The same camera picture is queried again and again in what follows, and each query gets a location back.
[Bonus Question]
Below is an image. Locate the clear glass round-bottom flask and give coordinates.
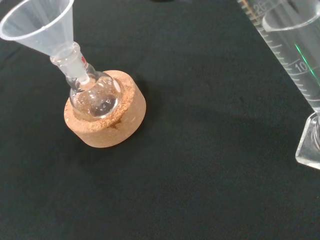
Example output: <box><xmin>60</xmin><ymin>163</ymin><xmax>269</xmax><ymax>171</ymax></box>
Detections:
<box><xmin>49</xmin><ymin>41</ymin><xmax>123</xmax><ymax>119</ymax></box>

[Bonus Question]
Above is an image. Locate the black bench cloth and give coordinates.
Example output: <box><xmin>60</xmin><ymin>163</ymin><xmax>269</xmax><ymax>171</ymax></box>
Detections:
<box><xmin>0</xmin><ymin>0</ymin><xmax>320</xmax><ymax>240</ymax></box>

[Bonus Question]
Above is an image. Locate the clear plastic funnel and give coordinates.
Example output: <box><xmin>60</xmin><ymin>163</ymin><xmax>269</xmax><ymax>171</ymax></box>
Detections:
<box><xmin>0</xmin><ymin>0</ymin><xmax>89</xmax><ymax>83</ymax></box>

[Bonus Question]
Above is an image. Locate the brown cork ring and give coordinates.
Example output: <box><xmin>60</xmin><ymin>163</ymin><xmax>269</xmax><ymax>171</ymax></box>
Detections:
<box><xmin>64</xmin><ymin>70</ymin><xmax>148</xmax><ymax>151</ymax></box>

